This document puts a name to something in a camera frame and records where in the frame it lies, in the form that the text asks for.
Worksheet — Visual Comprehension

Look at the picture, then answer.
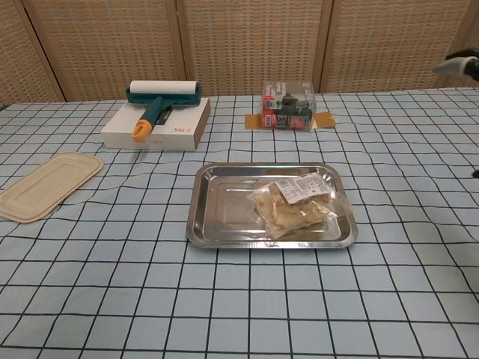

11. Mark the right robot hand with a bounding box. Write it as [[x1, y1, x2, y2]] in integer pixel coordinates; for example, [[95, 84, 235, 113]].
[[433, 48, 479, 82]]

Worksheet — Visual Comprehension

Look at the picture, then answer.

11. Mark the clear bag of food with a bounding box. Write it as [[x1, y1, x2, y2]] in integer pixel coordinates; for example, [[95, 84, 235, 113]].
[[247, 174, 354, 239]]

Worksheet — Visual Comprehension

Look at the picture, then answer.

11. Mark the stainless steel tray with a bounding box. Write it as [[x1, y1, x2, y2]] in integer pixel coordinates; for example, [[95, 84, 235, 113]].
[[185, 162, 359, 251]]

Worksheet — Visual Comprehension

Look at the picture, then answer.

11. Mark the brown cardboard flap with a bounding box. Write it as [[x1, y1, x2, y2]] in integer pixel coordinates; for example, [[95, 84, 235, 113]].
[[244, 111, 338, 131]]

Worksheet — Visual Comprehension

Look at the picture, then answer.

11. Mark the clear plastic box of batteries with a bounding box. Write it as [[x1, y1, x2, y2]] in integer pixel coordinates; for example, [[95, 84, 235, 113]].
[[260, 79, 317, 132]]

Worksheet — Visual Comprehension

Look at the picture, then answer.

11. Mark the woven bamboo folding screen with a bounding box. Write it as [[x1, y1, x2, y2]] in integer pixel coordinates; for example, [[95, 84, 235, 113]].
[[0, 0, 479, 108]]

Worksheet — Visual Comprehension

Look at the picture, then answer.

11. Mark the white flat box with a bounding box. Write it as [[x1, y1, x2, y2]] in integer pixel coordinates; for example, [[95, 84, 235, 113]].
[[100, 97, 211, 152]]

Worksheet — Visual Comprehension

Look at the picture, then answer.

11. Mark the blue checkered tablecloth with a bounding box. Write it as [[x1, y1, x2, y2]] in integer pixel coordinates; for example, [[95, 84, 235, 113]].
[[0, 86, 479, 359]]

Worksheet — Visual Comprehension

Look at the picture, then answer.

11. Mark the beige rectangular container lid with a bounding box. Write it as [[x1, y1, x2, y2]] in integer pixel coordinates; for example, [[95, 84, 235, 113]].
[[0, 151, 105, 224]]

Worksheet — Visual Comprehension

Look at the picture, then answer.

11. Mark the teal lint roller orange handle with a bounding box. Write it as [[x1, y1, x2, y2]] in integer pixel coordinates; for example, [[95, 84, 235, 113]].
[[124, 79, 204, 142]]

